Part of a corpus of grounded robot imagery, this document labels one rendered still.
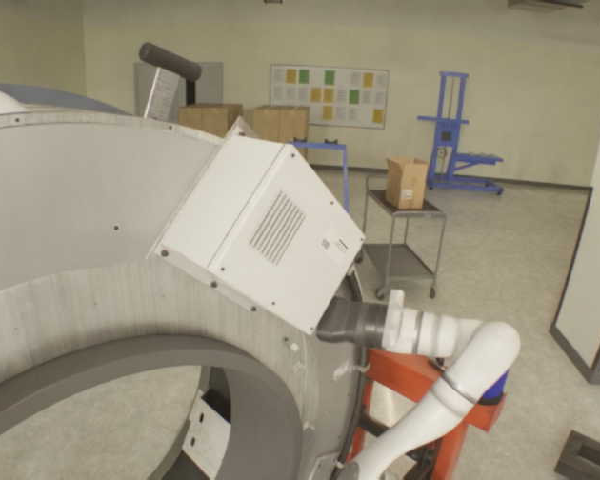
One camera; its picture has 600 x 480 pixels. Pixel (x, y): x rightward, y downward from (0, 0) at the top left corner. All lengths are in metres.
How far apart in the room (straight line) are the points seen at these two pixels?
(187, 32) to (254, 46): 1.46
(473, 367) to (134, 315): 0.49
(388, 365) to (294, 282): 1.06
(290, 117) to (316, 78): 2.66
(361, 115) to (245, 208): 8.82
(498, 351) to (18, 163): 0.65
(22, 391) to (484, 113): 9.64
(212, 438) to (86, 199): 0.87
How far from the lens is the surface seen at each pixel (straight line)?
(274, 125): 6.77
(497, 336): 0.68
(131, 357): 0.58
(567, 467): 2.70
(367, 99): 9.29
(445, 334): 0.69
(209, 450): 1.27
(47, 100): 0.96
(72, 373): 0.56
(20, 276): 0.54
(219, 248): 0.51
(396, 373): 1.62
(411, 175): 3.96
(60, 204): 0.52
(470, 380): 0.69
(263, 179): 0.52
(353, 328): 0.71
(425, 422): 0.71
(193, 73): 0.74
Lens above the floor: 1.89
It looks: 21 degrees down
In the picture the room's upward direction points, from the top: 3 degrees clockwise
